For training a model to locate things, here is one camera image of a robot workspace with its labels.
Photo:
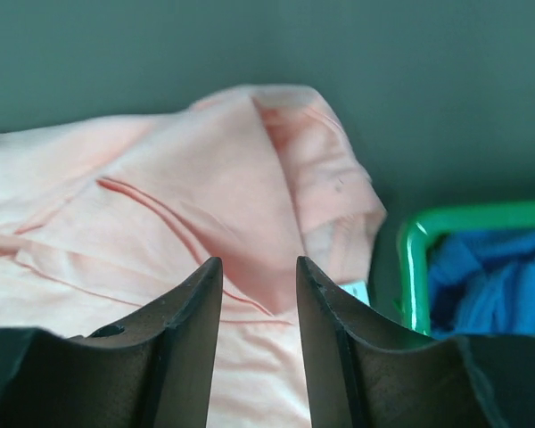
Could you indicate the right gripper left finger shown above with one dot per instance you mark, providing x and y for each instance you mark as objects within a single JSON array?
[{"x": 152, "y": 368}]

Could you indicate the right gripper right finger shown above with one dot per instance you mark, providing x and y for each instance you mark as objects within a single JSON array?
[{"x": 364, "y": 370}]

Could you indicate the salmon pink t shirt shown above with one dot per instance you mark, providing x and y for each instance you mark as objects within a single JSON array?
[{"x": 100, "y": 217}]

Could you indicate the green plastic bin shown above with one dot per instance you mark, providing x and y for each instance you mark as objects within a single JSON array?
[{"x": 424, "y": 229}]

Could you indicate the blue t shirt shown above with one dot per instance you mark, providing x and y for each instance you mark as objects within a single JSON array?
[{"x": 483, "y": 282}]

